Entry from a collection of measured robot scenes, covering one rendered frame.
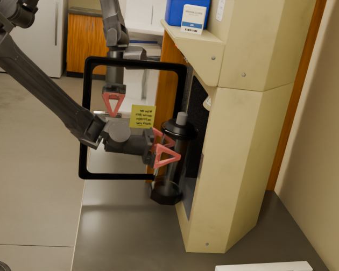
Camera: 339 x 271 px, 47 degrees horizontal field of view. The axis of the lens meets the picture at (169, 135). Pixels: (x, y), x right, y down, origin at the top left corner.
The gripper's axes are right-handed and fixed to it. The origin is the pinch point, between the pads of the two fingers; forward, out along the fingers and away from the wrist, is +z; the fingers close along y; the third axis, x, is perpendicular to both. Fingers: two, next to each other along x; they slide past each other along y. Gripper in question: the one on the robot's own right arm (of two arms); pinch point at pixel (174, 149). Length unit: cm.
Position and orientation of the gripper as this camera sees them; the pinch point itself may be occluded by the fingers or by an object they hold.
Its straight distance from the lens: 112.0
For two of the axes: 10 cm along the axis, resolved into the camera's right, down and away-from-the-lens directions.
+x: -2.0, 9.1, 3.7
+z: 9.7, 1.3, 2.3
